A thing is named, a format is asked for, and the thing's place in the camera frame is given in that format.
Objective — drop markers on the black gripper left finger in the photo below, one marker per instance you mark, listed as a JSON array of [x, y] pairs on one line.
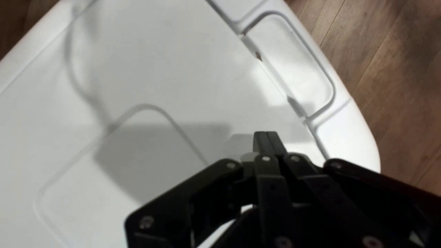
[[192, 211]]

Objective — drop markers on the white plastic trash bin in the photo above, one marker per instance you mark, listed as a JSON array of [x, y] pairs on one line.
[[108, 103]]

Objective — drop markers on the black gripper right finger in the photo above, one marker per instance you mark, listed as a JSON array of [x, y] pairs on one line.
[[340, 204]]

